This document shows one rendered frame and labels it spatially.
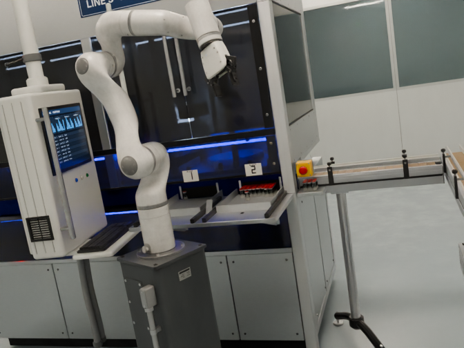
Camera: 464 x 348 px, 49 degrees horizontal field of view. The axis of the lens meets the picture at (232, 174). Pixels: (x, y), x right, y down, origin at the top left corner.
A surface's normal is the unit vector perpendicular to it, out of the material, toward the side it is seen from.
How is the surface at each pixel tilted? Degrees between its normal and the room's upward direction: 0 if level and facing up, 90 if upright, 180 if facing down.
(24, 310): 90
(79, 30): 90
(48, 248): 90
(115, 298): 90
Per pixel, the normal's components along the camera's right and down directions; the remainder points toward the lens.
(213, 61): -0.73, 0.18
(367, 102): -0.29, 0.22
